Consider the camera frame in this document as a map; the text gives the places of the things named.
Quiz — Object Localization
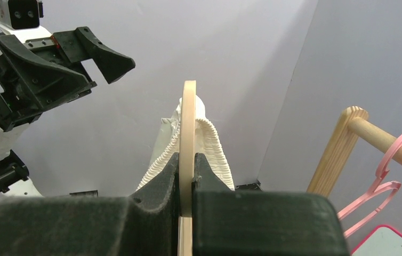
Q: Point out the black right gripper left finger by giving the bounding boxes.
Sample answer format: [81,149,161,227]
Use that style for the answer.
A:
[0,154,179,255]

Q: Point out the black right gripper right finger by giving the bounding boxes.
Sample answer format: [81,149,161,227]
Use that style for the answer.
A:
[192,153,349,255]

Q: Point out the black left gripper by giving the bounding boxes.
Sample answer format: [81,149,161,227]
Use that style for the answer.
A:
[0,27,135,131]

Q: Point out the white shorts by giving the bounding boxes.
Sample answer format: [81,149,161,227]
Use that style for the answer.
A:
[137,97,235,191]

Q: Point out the beige wooden hanger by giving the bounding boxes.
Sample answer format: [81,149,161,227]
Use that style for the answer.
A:
[178,81,196,255]

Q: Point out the pink hanger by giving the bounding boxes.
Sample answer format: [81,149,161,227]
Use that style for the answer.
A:
[337,134,402,238]

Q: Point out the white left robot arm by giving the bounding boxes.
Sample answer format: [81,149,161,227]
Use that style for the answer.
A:
[0,27,135,196]

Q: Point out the wooden clothes rack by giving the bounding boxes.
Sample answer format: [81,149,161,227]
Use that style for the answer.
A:
[297,103,402,204]

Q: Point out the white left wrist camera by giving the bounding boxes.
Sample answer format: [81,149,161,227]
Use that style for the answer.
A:
[0,0,51,43]

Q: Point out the whiteboard with pink frame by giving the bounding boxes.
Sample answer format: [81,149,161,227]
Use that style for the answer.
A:
[351,225,402,256]

